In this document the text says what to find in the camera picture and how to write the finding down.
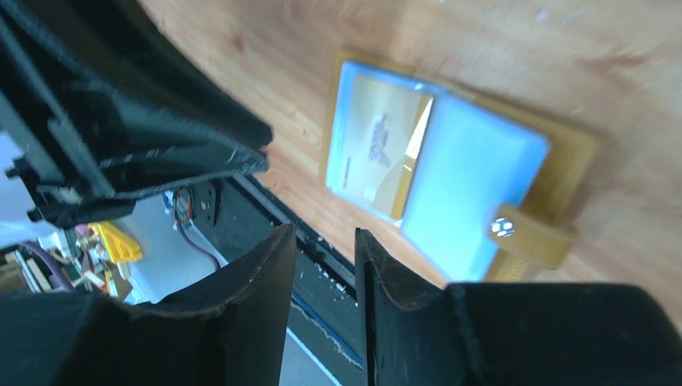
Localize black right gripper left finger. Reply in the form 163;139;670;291
1;224;297;385

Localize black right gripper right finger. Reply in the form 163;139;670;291
355;229;681;385

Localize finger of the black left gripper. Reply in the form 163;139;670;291
1;1;273;160
5;143;269;228

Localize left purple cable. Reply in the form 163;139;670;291
173;186;222;270

